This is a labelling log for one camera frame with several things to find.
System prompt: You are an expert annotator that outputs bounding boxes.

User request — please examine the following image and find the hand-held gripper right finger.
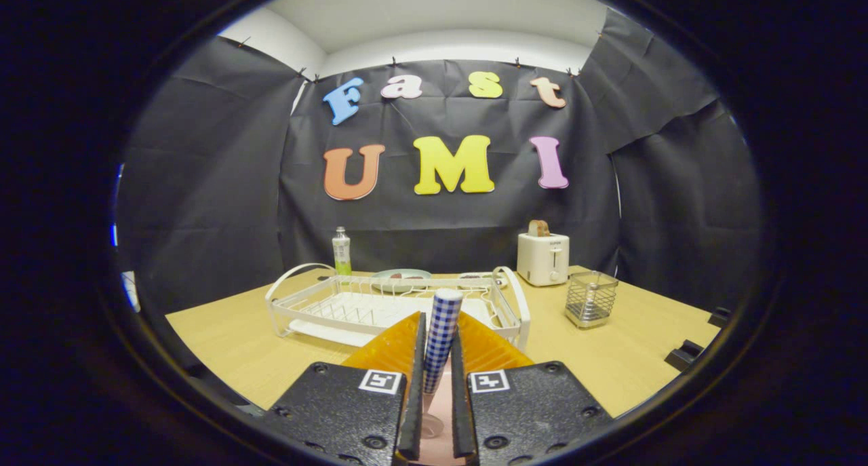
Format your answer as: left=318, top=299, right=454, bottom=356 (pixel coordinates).
left=450, top=311, right=614, bottom=465

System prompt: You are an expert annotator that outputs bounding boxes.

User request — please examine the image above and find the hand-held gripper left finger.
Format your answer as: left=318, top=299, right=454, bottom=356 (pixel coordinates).
left=263, top=311, right=428, bottom=465

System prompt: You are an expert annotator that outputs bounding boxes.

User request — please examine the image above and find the pink plate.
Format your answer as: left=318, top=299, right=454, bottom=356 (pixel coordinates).
left=417, top=378, right=469, bottom=465

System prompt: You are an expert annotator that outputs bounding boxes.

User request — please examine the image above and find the white wire dish rack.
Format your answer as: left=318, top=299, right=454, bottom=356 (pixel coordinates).
left=264, top=263, right=531, bottom=351

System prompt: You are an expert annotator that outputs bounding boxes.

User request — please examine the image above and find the metal wire basket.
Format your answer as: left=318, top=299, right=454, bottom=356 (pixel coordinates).
left=565, top=271, right=619, bottom=329

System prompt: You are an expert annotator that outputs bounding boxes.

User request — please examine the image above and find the blue checkered handle spoon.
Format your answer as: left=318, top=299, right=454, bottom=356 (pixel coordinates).
left=420, top=288, right=465, bottom=440

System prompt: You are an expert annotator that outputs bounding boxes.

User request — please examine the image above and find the white divided sauce dish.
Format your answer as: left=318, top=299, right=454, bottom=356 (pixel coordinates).
left=456, top=271, right=506, bottom=290

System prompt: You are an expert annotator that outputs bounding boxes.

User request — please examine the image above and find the teal plate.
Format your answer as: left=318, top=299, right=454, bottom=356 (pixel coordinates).
left=371, top=269, right=432, bottom=294

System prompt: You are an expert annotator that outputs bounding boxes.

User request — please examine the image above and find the white toaster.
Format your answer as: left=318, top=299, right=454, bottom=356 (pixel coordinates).
left=517, top=232, right=570, bottom=287

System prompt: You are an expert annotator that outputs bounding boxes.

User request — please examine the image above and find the green clear bottle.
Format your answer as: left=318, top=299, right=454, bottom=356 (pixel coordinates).
left=332, top=227, right=352, bottom=277

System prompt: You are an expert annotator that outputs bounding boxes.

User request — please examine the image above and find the black backdrop cloth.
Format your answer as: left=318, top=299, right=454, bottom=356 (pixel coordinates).
left=115, top=8, right=764, bottom=358

